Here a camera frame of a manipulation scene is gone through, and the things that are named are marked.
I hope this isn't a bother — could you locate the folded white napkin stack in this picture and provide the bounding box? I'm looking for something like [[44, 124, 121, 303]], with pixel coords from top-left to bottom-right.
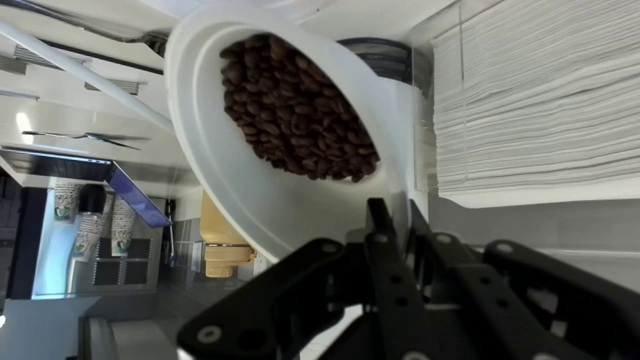
[[430, 0, 640, 210]]

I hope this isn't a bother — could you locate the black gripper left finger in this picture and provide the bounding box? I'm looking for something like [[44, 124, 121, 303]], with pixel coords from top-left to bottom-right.
[[175, 197, 427, 360]]

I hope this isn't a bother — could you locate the roasted coffee bean pile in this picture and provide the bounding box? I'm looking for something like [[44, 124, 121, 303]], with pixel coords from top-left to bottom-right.
[[218, 32, 381, 185]]

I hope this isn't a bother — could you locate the blue purple panel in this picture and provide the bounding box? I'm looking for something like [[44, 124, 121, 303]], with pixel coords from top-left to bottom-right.
[[105, 163, 171, 231]]

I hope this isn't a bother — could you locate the small white bowl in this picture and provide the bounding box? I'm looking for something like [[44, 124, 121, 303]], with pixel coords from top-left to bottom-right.
[[162, 4, 415, 267]]

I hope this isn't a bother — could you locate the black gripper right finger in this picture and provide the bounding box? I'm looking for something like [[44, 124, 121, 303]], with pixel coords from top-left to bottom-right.
[[406, 199, 640, 360]]

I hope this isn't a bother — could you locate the black cubby shelf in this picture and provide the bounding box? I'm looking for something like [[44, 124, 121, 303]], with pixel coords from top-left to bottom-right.
[[91, 237, 152, 289]]

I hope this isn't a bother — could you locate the beige cylindrical stand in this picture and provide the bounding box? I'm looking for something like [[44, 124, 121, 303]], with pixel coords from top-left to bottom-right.
[[198, 192, 255, 281]]

